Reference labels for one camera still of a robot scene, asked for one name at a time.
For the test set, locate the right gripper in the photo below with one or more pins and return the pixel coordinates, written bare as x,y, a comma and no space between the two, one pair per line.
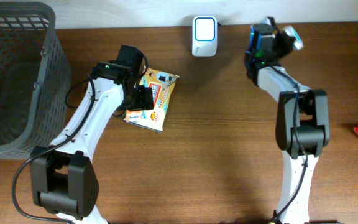
286,41

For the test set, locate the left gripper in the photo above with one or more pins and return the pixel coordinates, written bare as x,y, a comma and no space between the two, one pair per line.
142,99

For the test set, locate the green tissue pack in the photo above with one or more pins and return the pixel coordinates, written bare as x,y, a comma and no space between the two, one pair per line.
291,32

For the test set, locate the yellow snack bag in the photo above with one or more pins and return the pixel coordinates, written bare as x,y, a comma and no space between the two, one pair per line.
162,85

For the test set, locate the orange tissue pack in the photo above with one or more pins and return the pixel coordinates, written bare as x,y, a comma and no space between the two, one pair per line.
134,116

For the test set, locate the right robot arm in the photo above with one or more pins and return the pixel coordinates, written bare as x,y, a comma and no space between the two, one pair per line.
302,123

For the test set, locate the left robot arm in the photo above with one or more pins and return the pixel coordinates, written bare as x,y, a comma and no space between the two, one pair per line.
62,176

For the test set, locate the white barcode scanner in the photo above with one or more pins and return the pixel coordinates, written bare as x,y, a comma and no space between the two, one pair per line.
204,36

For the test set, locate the dark grey plastic basket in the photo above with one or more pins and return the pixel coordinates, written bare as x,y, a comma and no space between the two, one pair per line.
35,75

